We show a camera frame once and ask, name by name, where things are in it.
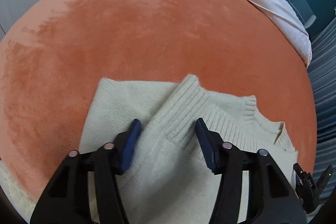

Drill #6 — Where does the cream knitted sweater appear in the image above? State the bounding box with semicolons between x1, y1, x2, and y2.
79;75;298;223

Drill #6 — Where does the cream fluffy rug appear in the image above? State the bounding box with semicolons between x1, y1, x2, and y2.
0;161;37;223

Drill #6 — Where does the grey blue curtain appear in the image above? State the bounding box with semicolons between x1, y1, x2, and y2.
305;21;336;222

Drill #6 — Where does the orange plush bed blanket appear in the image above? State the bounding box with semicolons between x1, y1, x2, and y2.
1;0;317;200

